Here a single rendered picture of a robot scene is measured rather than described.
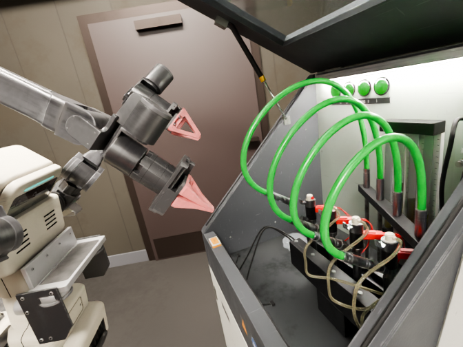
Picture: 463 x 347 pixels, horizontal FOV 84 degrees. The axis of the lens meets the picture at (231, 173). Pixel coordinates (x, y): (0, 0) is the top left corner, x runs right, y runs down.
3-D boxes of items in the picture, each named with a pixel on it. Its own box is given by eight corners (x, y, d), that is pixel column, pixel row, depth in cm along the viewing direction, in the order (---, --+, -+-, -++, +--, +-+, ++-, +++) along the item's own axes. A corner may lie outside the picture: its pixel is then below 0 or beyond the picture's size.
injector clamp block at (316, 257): (293, 281, 81) (289, 240, 77) (319, 270, 84) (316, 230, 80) (391, 387, 50) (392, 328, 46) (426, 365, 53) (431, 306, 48)
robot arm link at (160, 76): (146, 121, 76) (120, 100, 73) (169, 93, 80) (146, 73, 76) (156, 111, 66) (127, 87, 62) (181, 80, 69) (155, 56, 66)
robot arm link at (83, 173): (82, 186, 94) (68, 178, 92) (99, 167, 92) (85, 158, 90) (72, 198, 86) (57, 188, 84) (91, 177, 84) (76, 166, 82)
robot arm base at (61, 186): (58, 184, 96) (38, 195, 85) (71, 169, 95) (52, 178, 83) (79, 199, 98) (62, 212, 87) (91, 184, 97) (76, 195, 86)
